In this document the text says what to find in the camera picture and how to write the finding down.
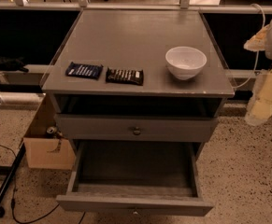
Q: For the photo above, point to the metal can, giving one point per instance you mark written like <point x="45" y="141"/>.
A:
<point x="52" y="130"/>

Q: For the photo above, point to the grey drawer cabinet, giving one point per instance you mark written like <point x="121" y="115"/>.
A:
<point x="138" y="40"/>

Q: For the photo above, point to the open grey lower drawer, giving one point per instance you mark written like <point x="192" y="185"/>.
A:
<point x="140" y="178"/>

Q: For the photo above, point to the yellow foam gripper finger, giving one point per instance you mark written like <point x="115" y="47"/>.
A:
<point x="259" y="108"/>

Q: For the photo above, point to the black cloth on rail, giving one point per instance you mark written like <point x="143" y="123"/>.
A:
<point x="12" y="64"/>

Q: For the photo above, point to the closed grey upper drawer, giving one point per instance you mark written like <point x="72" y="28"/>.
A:
<point x="135" y="128"/>

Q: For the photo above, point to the black bar on floor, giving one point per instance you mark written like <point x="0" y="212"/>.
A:
<point x="9" y="175"/>

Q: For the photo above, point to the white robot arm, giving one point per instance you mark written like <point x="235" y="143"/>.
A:
<point x="259" y="108"/>

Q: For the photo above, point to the cardboard box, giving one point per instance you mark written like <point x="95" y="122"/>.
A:
<point x="44" y="151"/>

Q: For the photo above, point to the blue snack bar wrapper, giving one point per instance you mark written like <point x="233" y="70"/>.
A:
<point x="82" y="70"/>

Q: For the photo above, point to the dark chocolate rxbar wrapper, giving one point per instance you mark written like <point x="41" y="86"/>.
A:
<point x="125" y="76"/>

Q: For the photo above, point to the white ceramic bowl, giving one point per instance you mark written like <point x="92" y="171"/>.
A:
<point x="185" y="62"/>

